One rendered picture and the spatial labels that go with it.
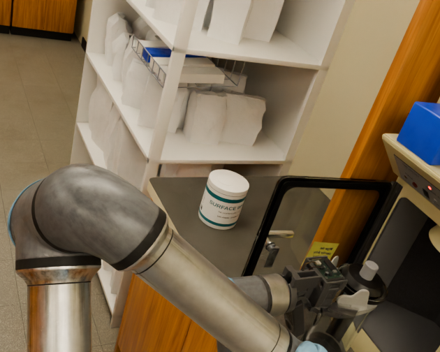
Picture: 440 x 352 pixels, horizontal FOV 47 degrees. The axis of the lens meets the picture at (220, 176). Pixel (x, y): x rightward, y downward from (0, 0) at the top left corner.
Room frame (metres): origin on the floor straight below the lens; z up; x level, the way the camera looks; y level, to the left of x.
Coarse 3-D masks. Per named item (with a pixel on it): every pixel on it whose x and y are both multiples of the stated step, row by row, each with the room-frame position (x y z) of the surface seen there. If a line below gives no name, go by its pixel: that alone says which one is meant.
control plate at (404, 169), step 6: (396, 156) 1.00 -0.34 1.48; (396, 162) 1.02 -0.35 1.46; (402, 162) 0.99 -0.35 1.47; (402, 168) 1.01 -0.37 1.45; (408, 168) 0.98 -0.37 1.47; (402, 174) 1.02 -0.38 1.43; (408, 174) 1.00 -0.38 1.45; (414, 174) 0.97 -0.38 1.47; (408, 180) 1.01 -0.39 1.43; (414, 180) 0.98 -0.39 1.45; (420, 180) 0.95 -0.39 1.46; (426, 180) 0.93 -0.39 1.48; (420, 186) 0.97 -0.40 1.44; (426, 186) 0.94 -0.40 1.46; (432, 186) 0.92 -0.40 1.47; (420, 192) 0.99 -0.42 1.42; (432, 192) 0.93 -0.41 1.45; (438, 192) 0.91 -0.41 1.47; (432, 198) 0.95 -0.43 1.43; (438, 198) 0.92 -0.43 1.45; (438, 204) 0.94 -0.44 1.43
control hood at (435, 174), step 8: (384, 136) 1.02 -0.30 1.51; (392, 136) 1.02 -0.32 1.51; (384, 144) 1.03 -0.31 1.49; (392, 144) 1.00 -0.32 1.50; (400, 144) 0.99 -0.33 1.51; (392, 152) 1.01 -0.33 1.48; (400, 152) 0.97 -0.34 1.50; (408, 152) 0.96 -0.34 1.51; (392, 160) 1.04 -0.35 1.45; (408, 160) 0.96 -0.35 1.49; (416, 160) 0.94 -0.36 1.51; (392, 168) 1.07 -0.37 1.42; (416, 168) 0.94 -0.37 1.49; (424, 168) 0.92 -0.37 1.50; (432, 168) 0.91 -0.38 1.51; (400, 176) 1.04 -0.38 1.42; (424, 176) 0.93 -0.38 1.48; (432, 176) 0.90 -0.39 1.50
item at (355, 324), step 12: (348, 264) 0.88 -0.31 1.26; (348, 288) 0.80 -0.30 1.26; (384, 288) 0.84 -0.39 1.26; (372, 300) 0.79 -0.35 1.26; (312, 324) 0.84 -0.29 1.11; (324, 324) 0.81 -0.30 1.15; (336, 324) 0.80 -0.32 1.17; (348, 324) 0.79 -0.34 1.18; (360, 324) 0.80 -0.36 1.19; (312, 336) 0.82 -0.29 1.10; (324, 336) 0.80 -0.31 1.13; (336, 336) 0.79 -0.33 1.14; (348, 336) 0.80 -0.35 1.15; (336, 348) 0.79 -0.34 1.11; (348, 348) 0.81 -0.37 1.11
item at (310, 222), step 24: (288, 192) 0.94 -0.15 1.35; (312, 192) 0.97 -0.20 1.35; (336, 192) 1.00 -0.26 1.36; (360, 192) 1.03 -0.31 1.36; (264, 216) 0.93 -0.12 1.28; (288, 216) 0.95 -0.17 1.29; (312, 216) 0.98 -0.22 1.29; (336, 216) 1.01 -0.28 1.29; (360, 216) 1.05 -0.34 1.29; (288, 240) 0.96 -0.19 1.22; (312, 240) 1.00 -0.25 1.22; (336, 240) 1.03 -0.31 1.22; (264, 264) 0.95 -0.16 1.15; (288, 264) 0.98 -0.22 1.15
